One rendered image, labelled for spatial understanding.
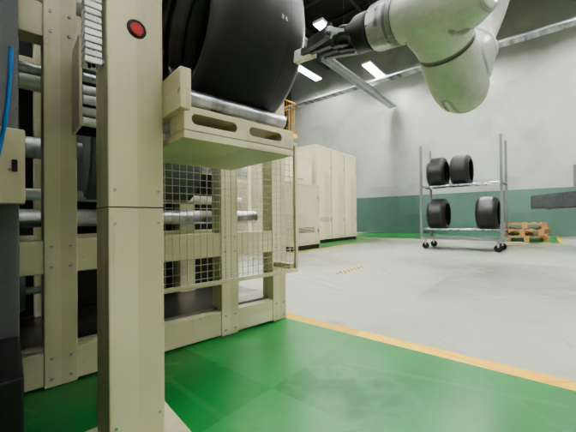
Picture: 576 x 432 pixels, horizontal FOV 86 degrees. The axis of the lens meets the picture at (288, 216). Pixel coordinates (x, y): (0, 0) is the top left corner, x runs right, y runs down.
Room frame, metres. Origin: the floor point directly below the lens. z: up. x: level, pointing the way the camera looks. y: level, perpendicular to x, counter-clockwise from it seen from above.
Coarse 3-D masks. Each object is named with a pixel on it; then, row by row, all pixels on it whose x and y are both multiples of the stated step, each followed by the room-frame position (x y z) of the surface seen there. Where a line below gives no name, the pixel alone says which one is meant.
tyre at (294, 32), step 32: (192, 0) 1.12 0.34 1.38; (224, 0) 0.75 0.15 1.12; (256, 0) 0.77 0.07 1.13; (288, 0) 0.84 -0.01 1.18; (192, 32) 1.19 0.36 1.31; (224, 32) 0.77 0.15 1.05; (256, 32) 0.79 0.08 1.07; (288, 32) 0.85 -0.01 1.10; (192, 64) 1.23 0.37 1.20; (224, 64) 0.80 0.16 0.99; (256, 64) 0.83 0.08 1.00; (288, 64) 0.89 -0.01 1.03; (224, 96) 0.86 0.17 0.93; (256, 96) 0.90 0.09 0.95
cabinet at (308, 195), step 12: (288, 192) 5.55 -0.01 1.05; (300, 192) 5.71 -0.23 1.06; (312, 192) 6.00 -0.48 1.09; (300, 204) 5.70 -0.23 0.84; (312, 204) 6.00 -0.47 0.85; (288, 216) 5.56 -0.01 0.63; (300, 216) 5.70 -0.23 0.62; (312, 216) 6.00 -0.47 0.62; (288, 228) 5.56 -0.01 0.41; (300, 228) 5.70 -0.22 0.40; (312, 228) 5.99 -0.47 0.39; (288, 240) 5.56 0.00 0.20; (300, 240) 5.69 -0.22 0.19; (312, 240) 5.99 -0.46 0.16
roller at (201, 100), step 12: (192, 96) 0.78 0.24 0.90; (204, 96) 0.80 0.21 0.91; (204, 108) 0.81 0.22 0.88; (216, 108) 0.83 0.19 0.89; (228, 108) 0.85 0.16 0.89; (240, 108) 0.87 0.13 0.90; (252, 108) 0.91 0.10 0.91; (252, 120) 0.92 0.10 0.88; (264, 120) 0.94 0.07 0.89; (276, 120) 0.96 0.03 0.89
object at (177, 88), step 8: (176, 72) 0.74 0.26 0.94; (184, 72) 0.73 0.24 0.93; (168, 80) 0.77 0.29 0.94; (176, 80) 0.74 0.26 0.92; (184, 80) 0.73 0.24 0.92; (168, 88) 0.77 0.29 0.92; (176, 88) 0.74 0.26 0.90; (184, 88) 0.73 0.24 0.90; (168, 96) 0.77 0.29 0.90; (176, 96) 0.74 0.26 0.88; (184, 96) 0.73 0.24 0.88; (168, 104) 0.77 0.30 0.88; (176, 104) 0.74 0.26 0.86; (184, 104) 0.73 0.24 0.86; (168, 112) 0.77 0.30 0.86; (176, 112) 0.76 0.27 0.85; (168, 120) 0.82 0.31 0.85
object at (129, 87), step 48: (144, 0) 0.78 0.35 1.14; (144, 48) 0.78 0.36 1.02; (96, 96) 0.81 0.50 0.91; (144, 96) 0.78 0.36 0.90; (96, 144) 0.81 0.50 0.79; (144, 144) 0.78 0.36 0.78; (144, 192) 0.78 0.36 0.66; (144, 240) 0.77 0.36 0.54; (144, 288) 0.77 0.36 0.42; (144, 336) 0.77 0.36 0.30; (144, 384) 0.77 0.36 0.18
